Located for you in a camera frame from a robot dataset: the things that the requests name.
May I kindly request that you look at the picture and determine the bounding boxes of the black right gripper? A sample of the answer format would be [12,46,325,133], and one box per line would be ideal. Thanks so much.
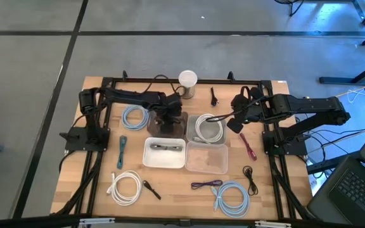
[231,87,267,124]

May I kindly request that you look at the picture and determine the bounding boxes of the red cable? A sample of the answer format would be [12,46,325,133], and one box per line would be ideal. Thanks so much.
[239,132,258,162]

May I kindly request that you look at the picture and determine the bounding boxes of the light blue cable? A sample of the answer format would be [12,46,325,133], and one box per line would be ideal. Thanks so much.
[210,180,251,219]
[121,104,150,131]

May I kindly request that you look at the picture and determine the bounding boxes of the teal braided cable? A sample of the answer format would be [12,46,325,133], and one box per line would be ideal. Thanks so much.
[117,135,128,170]

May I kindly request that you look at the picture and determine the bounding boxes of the purple braided cable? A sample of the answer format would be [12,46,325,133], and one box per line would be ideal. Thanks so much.
[190,179,224,191]

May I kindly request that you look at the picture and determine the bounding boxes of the brown translucent plastic bin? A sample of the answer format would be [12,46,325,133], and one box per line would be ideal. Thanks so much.
[146,110,189,139]

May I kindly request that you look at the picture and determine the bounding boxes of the grey translucent plastic bin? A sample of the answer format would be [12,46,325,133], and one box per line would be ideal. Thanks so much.
[186,114,227,145]

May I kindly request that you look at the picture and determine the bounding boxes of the white plastic bin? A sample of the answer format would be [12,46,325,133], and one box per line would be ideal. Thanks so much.
[142,137,187,169]

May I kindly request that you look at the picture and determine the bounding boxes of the clear plastic bin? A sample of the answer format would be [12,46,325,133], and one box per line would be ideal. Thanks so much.
[184,141,229,175]

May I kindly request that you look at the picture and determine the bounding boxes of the black adapter plug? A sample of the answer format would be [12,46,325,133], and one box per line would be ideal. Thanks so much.
[142,180,162,201]

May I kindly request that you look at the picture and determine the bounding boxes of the black desk leg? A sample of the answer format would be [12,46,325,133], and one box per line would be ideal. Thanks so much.
[319,56,365,86]

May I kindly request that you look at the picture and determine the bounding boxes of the black open laptop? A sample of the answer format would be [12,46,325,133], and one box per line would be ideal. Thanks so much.
[307,155,365,228]

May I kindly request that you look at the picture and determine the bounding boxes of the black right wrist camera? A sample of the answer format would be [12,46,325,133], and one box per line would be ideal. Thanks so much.
[226,117,245,134]

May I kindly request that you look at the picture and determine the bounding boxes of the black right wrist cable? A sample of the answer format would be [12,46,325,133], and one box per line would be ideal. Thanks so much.
[205,111,236,123]

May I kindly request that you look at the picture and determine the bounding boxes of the thin left wrist cable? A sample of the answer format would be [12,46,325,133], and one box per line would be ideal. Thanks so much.
[143,74,186,96]

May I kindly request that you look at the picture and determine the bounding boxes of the black aluminium table frame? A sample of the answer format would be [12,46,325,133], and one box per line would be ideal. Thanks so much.
[0,70,329,228]

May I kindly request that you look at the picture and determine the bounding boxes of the white floor cable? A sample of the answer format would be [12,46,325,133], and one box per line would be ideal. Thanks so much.
[346,88,365,104]

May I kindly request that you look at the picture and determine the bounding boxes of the yellow power cord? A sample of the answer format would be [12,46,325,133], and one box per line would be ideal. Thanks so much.
[334,79,365,98]

